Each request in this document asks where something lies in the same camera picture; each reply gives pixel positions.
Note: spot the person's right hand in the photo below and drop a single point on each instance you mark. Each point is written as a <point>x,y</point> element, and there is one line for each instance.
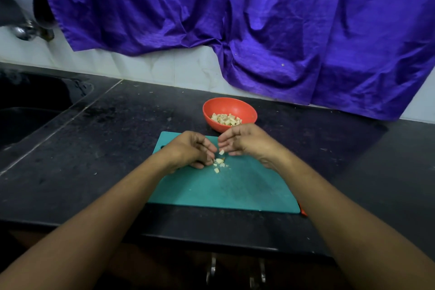
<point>255,142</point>

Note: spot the person's left hand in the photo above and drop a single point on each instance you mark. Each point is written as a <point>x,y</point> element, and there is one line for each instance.
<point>185,150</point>

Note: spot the pile of diced apple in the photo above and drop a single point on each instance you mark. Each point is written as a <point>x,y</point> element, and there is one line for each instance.
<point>219,162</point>

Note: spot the teal plastic cutting board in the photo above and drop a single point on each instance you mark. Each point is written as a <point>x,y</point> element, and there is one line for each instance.
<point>251,191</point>

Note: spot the orange bowl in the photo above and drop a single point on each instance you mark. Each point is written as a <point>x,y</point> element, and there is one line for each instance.
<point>212,106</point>

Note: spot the person's left forearm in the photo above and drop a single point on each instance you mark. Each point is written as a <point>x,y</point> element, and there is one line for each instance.
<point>75,239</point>

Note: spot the person's right forearm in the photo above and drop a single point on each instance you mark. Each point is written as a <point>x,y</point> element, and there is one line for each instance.
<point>367,232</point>

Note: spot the purple cloth curtain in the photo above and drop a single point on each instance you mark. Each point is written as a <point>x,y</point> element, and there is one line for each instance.
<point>326,28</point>

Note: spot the dark kitchen sink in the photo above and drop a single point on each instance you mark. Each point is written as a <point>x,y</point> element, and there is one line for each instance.
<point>30,106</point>

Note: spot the metal faucet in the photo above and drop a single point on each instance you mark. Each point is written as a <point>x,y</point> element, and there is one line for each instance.
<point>30,28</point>

